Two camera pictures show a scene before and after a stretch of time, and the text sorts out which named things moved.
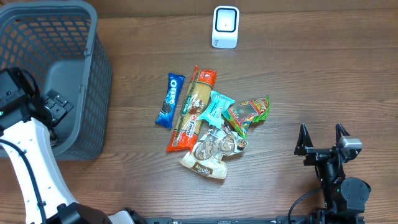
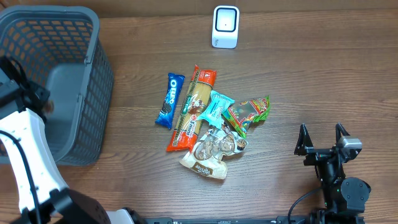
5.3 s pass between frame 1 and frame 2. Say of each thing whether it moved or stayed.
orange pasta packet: stayed
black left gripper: moved
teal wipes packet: stayed
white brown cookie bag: stayed
